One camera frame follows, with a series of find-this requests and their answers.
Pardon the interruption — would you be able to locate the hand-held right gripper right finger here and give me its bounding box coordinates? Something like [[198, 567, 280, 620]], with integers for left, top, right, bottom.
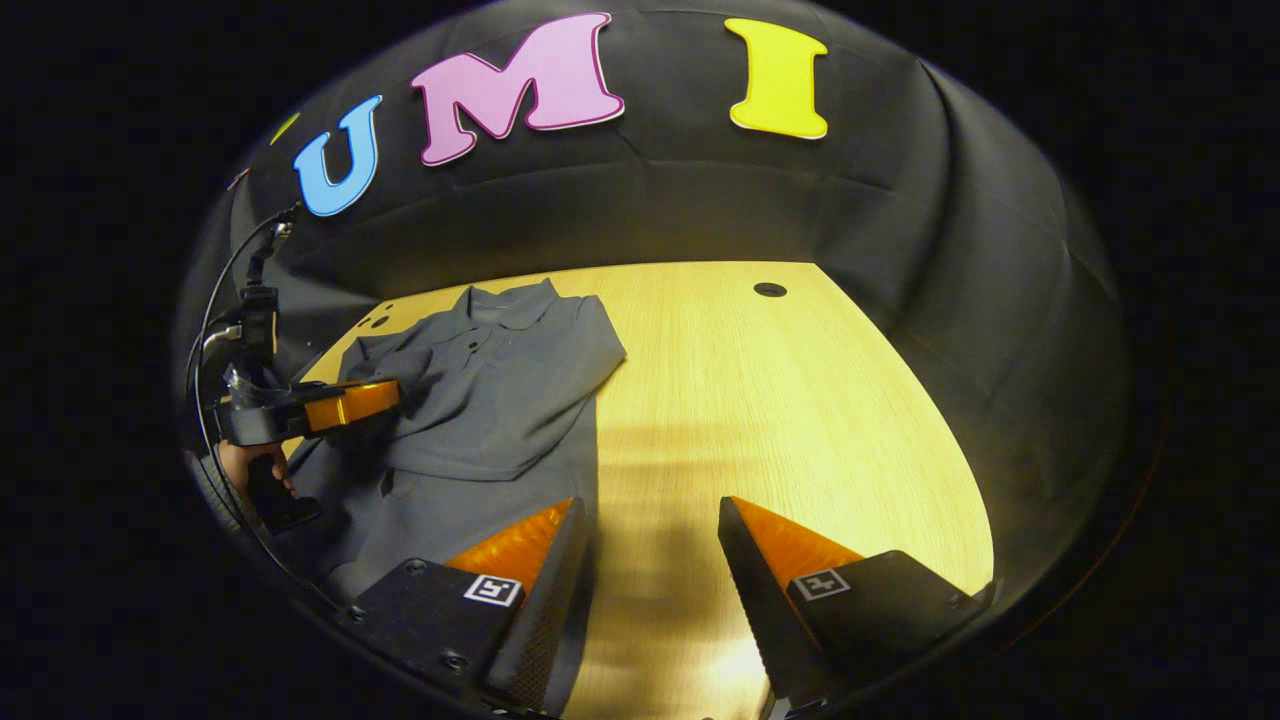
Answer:
[[717, 495, 996, 716]]

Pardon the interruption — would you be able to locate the black backdrop cloth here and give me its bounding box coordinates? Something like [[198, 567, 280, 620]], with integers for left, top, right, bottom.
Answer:
[[175, 0, 1131, 641]]

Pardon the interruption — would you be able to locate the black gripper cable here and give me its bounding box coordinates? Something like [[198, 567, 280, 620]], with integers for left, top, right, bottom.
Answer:
[[185, 203, 346, 613]]

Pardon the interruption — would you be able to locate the grey polo shirt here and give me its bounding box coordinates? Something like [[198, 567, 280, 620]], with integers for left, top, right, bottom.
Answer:
[[275, 278, 629, 716]]

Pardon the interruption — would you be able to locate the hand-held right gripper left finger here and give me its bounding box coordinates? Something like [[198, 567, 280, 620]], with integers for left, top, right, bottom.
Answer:
[[345, 497, 591, 716]]

